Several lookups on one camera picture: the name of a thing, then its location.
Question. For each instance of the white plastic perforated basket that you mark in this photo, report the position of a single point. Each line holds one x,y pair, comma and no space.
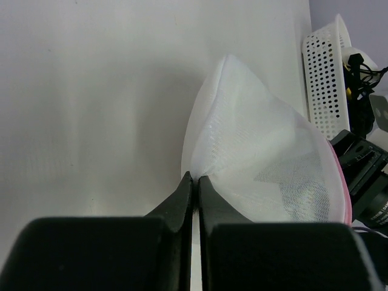
326,53

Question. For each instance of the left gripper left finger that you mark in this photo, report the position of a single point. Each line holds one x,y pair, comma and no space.
152,252

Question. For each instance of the pink trimmed mesh laundry bag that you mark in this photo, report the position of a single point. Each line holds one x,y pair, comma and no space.
260,154

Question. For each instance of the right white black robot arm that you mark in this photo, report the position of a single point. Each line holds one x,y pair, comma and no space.
363,163

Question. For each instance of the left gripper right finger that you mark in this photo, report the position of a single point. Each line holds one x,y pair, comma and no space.
237,254

